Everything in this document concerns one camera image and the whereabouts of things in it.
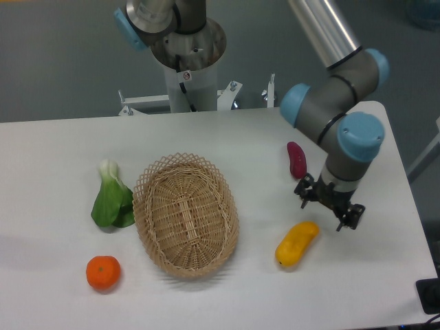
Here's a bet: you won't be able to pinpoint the yellow mango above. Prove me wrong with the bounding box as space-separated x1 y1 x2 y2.
275 221 320 267

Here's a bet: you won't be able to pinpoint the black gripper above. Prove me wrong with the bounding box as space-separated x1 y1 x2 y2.
294 173 365 232

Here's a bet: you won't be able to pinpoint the orange tangerine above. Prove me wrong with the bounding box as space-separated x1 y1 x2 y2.
86 256 121 291

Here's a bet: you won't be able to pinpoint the black cable on pedestal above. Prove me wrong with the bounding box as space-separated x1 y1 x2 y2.
174 54 199 113

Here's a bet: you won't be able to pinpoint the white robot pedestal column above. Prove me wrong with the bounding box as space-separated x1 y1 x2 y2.
163 65 217 113

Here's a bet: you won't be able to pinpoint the woven wicker basket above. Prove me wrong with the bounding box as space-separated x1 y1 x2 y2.
133 153 239 278

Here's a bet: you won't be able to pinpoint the green bok choy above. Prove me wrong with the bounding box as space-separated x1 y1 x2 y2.
91 159 135 228

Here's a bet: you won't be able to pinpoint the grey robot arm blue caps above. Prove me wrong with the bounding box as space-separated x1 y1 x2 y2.
113 1 389 229

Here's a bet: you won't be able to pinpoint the white metal base frame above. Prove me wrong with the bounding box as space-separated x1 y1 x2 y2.
118 72 278 116

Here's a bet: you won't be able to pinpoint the purple sweet potato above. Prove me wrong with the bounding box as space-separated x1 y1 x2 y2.
287 142 307 179

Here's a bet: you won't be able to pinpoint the black device at table corner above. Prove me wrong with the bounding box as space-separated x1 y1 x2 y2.
415 278 439 315

